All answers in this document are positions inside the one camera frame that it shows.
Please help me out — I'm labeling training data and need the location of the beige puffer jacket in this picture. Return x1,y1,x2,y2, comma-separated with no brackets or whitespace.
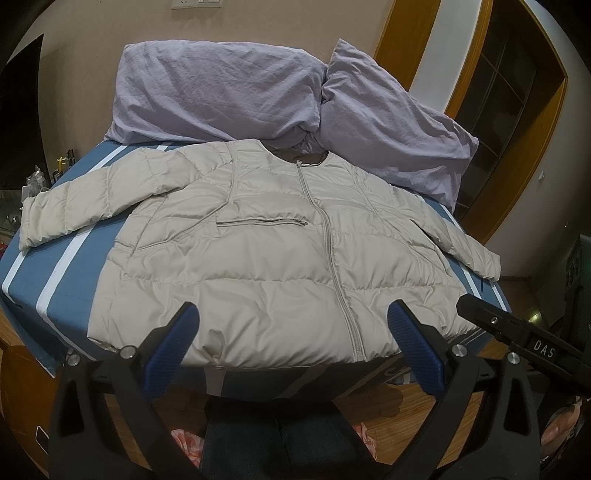
19,140,501,370

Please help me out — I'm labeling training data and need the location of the person's right hand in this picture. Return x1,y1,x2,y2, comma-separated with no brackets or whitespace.
541,399,582,451

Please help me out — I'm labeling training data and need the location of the pink floral slipper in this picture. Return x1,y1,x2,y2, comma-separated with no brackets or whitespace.
170,429,205,468

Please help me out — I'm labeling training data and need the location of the blue white striped bed sheet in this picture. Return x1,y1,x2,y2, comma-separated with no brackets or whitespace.
0,139,513,399

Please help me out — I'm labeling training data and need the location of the cluttered bedside table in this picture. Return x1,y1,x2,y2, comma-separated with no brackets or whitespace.
1,149,77,254

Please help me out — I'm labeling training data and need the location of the right lavender pillow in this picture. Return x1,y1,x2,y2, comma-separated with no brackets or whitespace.
303,39,479,210

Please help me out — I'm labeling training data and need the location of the lavender pillow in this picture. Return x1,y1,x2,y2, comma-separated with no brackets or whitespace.
105,40,327,148
303,39,479,210

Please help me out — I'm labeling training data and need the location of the left lavender pillow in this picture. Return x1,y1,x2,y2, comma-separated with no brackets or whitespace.
105,40,327,148

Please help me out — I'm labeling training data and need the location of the wooden door frame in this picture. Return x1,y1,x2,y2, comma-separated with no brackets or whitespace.
375,0,568,242

